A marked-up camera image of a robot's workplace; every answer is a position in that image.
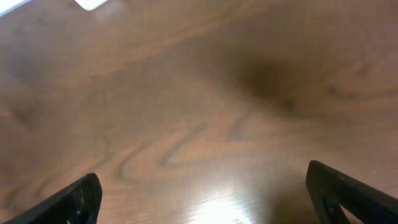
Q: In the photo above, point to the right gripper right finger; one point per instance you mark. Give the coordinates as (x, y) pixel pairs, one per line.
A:
(331, 191)

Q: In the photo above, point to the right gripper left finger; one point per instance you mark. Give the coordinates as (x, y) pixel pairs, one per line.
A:
(78, 203)

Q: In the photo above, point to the white barcode scanner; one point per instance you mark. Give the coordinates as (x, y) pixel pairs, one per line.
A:
(90, 5)

